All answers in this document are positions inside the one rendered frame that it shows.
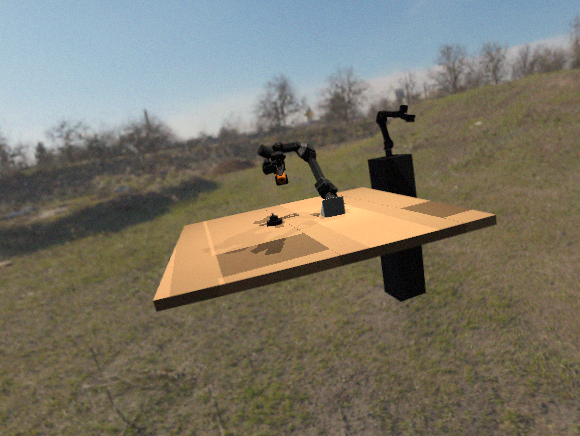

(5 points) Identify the orange knob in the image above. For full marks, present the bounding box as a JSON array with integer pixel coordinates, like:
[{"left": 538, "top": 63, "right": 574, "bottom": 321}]
[{"left": 276, "top": 171, "right": 286, "bottom": 184}]

